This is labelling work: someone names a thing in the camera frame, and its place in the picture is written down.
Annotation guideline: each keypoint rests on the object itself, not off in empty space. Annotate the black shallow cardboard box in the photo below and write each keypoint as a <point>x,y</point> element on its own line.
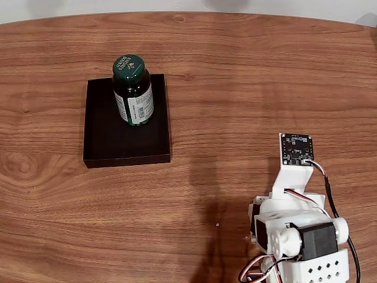
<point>103,141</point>

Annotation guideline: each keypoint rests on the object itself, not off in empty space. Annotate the green pill bottle with cap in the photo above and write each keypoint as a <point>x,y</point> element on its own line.
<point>132,88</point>

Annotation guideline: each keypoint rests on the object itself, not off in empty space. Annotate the black camera circuit board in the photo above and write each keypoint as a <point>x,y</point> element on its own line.
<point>297,148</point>

